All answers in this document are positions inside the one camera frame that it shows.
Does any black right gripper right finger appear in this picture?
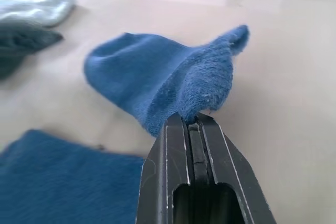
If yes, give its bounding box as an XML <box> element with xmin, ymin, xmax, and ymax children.
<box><xmin>196</xmin><ymin>111</ymin><xmax>278</xmax><ymax>224</ymax></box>

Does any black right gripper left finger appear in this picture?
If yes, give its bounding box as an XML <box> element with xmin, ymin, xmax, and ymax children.
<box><xmin>134</xmin><ymin>115</ymin><xmax>201</xmax><ymax>224</ymax></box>

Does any medium blue sock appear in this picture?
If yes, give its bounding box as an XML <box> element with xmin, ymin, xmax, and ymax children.
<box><xmin>83</xmin><ymin>24</ymin><xmax>250</xmax><ymax>138</ymax></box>

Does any dark blue sock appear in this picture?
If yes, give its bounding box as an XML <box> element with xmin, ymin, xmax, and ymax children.
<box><xmin>0</xmin><ymin>129</ymin><xmax>145</xmax><ymax>224</ymax></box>

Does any dark grey-green sock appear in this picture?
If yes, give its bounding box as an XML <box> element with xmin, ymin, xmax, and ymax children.
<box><xmin>0</xmin><ymin>21</ymin><xmax>64</xmax><ymax>80</ymax></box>

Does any light blue sock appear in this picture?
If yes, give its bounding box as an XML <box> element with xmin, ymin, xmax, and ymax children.
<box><xmin>0</xmin><ymin>0</ymin><xmax>77</xmax><ymax>28</ymax></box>

